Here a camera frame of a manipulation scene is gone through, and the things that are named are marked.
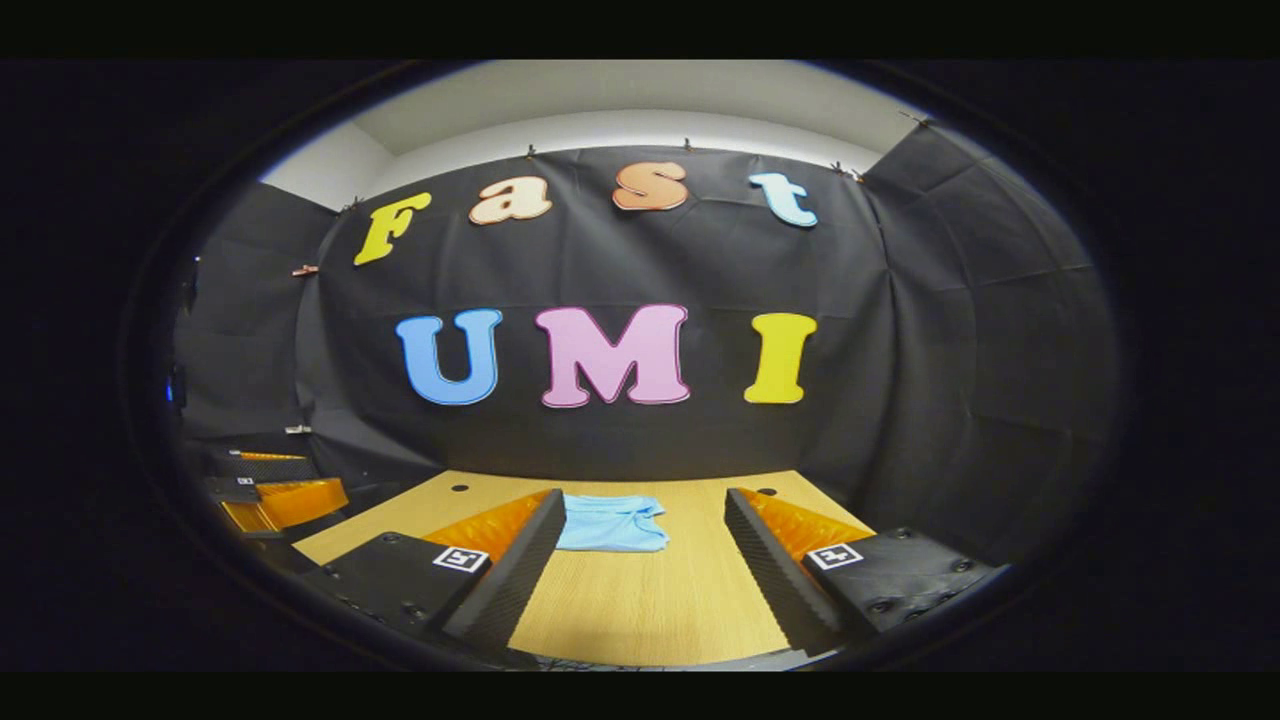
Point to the black backdrop cloth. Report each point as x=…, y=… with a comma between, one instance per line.
x=700, y=260

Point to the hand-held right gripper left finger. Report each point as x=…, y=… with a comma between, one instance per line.
x=520, y=570

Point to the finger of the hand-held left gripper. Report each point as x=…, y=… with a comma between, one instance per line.
x=295, y=500
x=265, y=468

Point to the light blue T-shirt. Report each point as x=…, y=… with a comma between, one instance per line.
x=610, y=525

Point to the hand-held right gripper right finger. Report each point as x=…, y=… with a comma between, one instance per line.
x=770, y=570

